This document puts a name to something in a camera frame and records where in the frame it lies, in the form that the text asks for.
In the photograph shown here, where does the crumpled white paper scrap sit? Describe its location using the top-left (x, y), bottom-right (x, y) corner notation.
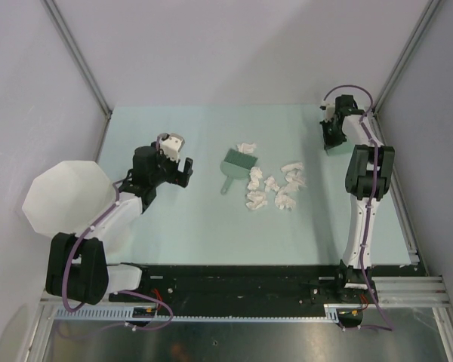
top-left (274, 191), bottom-right (296, 210)
top-left (263, 176), bottom-right (280, 192)
top-left (236, 143), bottom-right (257, 155)
top-left (280, 170), bottom-right (307, 193)
top-left (245, 190), bottom-right (268, 210)
top-left (247, 167), bottom-right (263, 191)
top-left (280, 162), bottom-right (304, 173)

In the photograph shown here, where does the aluminium frame rail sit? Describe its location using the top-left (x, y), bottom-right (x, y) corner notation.
top-left (373, 277), bottom-right (451, 308)

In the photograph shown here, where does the green plastic dustpan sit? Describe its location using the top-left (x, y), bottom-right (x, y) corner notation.
top-left (325, 141), bottom-right (353, 157)

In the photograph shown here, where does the white plastic bin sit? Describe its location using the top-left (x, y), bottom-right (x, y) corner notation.
top-left (21, 159), bottom-right (129, 261)

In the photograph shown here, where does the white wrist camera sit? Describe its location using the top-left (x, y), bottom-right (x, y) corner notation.
top-left (156, 133), bottom-right (185, 163)
top-left (320, 100), bottom-right (335, 122)

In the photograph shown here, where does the green hand brush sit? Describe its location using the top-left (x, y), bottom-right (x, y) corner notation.
top-left (220, 149), bottom-right (257, 195)

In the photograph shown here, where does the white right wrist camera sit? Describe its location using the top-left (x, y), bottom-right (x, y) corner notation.
top-left (320, 100), bottom-right (335, 122)

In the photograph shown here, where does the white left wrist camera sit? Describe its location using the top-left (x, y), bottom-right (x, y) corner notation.
top-left (156, 133), bottom-right (185, 163)

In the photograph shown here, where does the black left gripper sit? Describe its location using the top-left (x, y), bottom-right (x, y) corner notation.
top-left (149, 142), bottom-right (192, 188)

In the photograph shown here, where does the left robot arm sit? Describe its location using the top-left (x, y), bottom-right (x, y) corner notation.
top-left (45, 142), bottom-right (193, 312)

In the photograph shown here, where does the grey slotted cable duct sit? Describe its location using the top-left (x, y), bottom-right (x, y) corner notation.
top-left (52, 304), bottom-right (343, 324)

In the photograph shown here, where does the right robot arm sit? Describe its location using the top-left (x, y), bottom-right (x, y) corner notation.
top-left (320, 94), bottom-right (395, 302)

